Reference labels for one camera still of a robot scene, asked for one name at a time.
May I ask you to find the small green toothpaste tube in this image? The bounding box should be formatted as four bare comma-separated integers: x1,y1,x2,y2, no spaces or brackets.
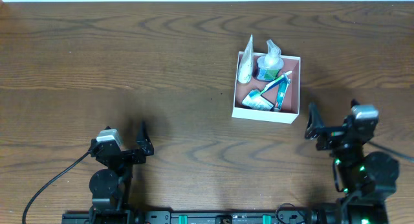
274,79,290,112

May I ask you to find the green Dettol soap bar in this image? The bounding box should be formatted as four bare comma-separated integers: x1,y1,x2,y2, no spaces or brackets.
242,89,274,111

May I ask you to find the green white toothbrush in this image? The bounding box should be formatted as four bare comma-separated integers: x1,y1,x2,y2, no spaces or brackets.
248,71,292,99

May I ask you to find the clear pump sanitizer bottle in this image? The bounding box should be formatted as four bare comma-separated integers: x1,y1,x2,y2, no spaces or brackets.
256,39,284,82

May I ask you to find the white cream tube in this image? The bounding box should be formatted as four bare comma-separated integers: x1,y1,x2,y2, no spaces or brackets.
237,34,254,84

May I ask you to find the blue disposable razor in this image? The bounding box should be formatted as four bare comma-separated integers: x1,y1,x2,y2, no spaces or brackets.
280,71,290,84

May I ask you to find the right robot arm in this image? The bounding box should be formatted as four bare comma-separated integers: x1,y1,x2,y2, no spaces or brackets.
305,100,399,223

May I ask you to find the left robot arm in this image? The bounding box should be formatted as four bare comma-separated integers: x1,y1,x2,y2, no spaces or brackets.
86,122,154,224

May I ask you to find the white box pink interior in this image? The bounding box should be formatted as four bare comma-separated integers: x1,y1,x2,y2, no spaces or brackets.
232,55,301,124

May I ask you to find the left black cable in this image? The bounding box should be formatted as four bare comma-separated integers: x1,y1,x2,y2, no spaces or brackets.
21,149,94,224

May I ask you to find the black cable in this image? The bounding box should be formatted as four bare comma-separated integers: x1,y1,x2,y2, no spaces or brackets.
21,149,94,224
367,140,414,163

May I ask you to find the right black cable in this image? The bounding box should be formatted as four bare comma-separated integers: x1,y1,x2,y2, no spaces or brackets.
367,140,414,163

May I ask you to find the black mounting rail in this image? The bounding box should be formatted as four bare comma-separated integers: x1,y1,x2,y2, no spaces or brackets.
61,209,387,224

